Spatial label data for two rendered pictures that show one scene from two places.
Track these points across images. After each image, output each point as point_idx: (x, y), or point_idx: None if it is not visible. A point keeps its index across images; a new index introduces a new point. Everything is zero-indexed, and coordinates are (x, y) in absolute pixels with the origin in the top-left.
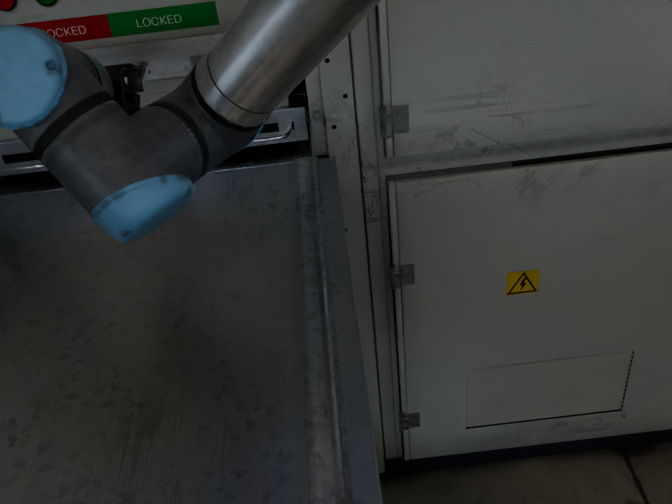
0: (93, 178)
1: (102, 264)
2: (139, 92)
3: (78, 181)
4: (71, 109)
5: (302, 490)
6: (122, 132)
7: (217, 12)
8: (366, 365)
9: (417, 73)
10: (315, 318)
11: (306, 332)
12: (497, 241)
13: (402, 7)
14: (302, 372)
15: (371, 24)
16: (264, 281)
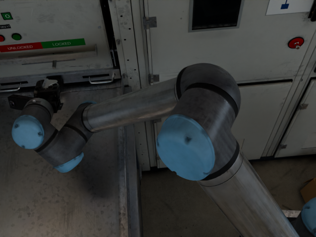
0: (53, 161)
1: None
2: None
3: (49, 161)
4: (45, 142)
5: (117, 235)
6: (61, 146)
7: (84, 41)
8: (143, 142)
9: (162, 66)
10: (122, 170)
11: (119, 176)
12: None
13: (156, 48)
14: (117, 192)
15: (145, 50)
16: (105, 151)
